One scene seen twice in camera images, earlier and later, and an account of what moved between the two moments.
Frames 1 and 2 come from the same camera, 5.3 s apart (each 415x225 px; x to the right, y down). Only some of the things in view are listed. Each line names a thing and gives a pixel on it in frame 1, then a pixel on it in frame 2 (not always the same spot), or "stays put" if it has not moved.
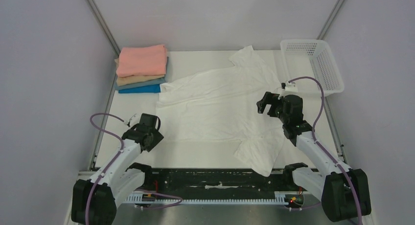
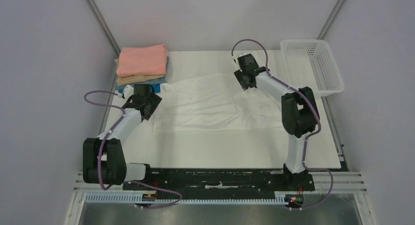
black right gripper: (270, 102) → (242, 79)
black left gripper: (157, 137) → (155, 101)
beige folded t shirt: (120, 80) stays put
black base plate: (218, 180) stays put
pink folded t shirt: (142, 60) stays put
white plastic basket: (313, 58) stays put
